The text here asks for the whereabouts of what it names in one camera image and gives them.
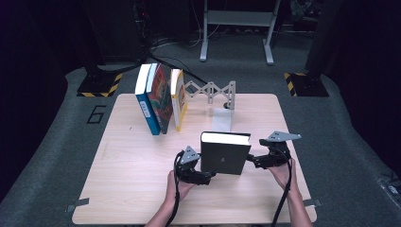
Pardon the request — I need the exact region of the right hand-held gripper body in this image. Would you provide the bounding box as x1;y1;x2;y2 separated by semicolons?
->
258;131;303;170

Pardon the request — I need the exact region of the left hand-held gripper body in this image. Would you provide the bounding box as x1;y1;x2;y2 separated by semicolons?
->
173;145;206;186

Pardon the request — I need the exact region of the black hardcover book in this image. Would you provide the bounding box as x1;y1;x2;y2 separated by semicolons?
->
200;131;253;176

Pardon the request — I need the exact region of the grey expandable book rack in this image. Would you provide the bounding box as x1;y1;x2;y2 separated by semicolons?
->
183;79;237;133

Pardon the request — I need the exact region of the yellow book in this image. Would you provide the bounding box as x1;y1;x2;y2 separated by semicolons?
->
169;68;189;133

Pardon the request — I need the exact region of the red picture book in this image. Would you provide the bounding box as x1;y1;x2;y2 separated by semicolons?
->
146;62;175;135

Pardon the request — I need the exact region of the blue book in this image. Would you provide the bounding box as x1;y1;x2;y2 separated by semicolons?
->
134;62;163;137

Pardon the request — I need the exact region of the person's left hand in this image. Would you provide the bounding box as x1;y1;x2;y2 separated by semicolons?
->
164;169;197;210

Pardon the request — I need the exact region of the person's right hand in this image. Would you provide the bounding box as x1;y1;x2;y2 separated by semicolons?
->
267;158;301;198

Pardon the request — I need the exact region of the grey tape strip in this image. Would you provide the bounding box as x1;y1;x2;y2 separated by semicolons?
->
303;198;323;208
65;198;91;213

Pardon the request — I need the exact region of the black stand base striped edge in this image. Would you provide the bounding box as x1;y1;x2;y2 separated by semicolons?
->
77;71;124;98
283;72;330;97

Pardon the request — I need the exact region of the white metal stand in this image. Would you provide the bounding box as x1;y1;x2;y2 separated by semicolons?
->
200;0;282;66

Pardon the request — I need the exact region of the black equipment cabinet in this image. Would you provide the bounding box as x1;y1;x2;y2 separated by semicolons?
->
81;0;149;64

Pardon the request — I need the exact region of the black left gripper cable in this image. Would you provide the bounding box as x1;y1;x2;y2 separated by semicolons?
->
165;150;186;227

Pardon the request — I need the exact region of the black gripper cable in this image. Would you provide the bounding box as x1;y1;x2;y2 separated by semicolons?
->
165;150;186;227
270;150;293;227

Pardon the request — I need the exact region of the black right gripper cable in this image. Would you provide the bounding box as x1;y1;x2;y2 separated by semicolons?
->
270;150;293;227

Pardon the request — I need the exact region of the black floor cable bundle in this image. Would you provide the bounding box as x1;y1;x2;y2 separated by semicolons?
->
148;51;209;87

